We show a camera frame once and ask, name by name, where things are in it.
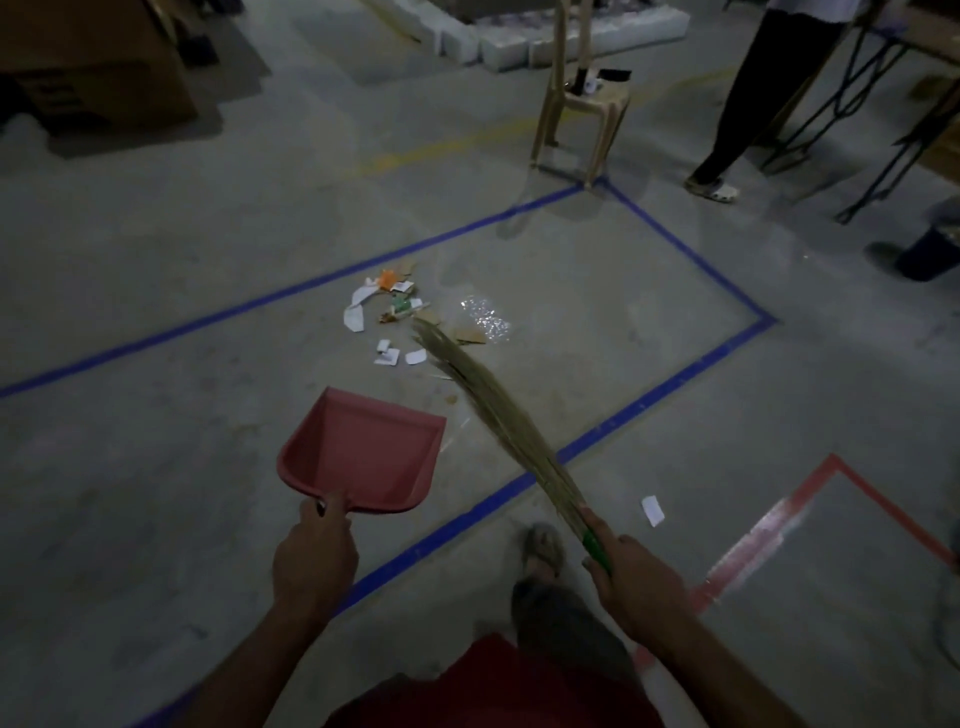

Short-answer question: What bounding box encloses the person's left hand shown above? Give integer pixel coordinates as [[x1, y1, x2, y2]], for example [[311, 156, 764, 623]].
[[270, 493, 360, 621]]

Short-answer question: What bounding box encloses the black metal table frame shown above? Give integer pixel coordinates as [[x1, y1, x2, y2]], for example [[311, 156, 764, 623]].
[[757, 15, 960, 226]]

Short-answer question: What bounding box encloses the dark bucket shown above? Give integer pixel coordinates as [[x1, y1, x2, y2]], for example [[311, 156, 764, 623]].
[[894, 221, 960, 284]]

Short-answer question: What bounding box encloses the brown cardboard box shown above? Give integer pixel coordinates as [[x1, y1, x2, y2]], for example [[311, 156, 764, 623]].
[[0, 0, 200, 136]]

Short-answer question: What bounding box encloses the person's right hand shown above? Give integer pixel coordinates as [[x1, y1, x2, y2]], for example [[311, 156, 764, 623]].
[[577, 507, 695, 648]]

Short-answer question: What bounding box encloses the row of white foam blocks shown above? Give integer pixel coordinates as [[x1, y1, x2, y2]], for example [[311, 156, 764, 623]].
[[367, 0, 691, 74]]

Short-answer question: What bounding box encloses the pile of paper scraps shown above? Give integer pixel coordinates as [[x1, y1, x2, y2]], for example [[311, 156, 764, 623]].
[[342, 262, 432, 369]]

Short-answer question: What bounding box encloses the person's left forearm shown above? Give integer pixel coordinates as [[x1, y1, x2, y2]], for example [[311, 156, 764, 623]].
[[166, 604, 339, 728]]

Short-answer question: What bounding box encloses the person's grey trouser leg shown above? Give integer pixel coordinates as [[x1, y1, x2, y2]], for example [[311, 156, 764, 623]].
[[511, 576, 639, 680]]

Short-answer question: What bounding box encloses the red plastic dustpan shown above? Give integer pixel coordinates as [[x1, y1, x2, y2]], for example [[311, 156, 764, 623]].
[[276, 386, 448, 517]]

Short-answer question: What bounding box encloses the clear crumpled plastic wrap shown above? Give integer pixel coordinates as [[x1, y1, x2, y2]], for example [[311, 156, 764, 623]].
[[455, 296, 514, 345]]

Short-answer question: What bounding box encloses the person's red shirt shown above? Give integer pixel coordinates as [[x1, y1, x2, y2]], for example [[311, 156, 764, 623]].
[[326, 633, 665, 728]]

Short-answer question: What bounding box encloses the beige plastic chair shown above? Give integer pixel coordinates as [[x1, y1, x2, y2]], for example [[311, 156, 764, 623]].
[[530, 0, 633, 190]]

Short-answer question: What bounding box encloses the person's right forearm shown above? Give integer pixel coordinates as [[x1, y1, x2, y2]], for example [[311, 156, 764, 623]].
[[628, 600, 807, 728]]

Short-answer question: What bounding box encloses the person's grey sandal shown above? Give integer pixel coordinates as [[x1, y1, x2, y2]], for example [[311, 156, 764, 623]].
[[523, 522, 569, 582]]

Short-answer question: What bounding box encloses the grass broom with green handle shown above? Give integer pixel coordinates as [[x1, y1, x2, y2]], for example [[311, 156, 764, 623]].
[[411, 318, 612, 575]]

